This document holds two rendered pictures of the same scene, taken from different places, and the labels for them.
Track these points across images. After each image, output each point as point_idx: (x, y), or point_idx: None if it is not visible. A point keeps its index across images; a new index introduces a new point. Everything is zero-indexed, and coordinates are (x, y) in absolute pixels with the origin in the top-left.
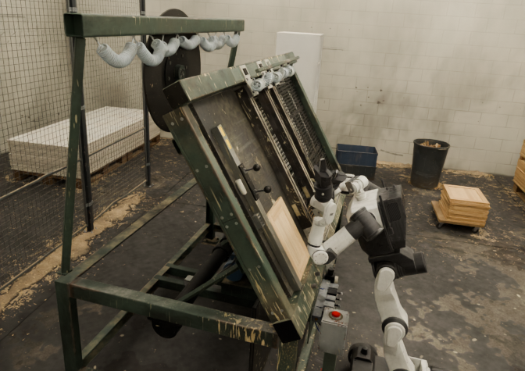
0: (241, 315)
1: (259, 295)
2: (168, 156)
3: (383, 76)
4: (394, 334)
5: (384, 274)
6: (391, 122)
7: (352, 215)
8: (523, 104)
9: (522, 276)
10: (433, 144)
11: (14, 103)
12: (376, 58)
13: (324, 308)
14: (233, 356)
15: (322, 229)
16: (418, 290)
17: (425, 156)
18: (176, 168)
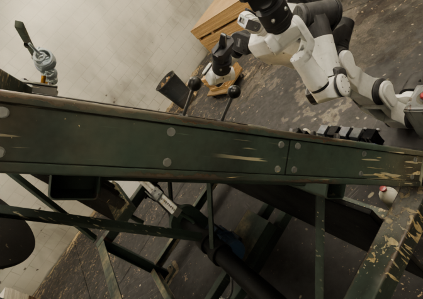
0: (272, 264)
1: (391, 180)
2: (56, 293)
3: (97, 88)
4: (390, 92)
5: (346, 59)
6: (133, 102)
7: (305, 18)
8: (166, 22)
9: None
10: (165, 81)
11: None
12: (80, 84)
13: (407, 111)
14: (329, 287)
15: (313, 57)
16: (284, 113)
17: (172, 87)
18: (72, 289)
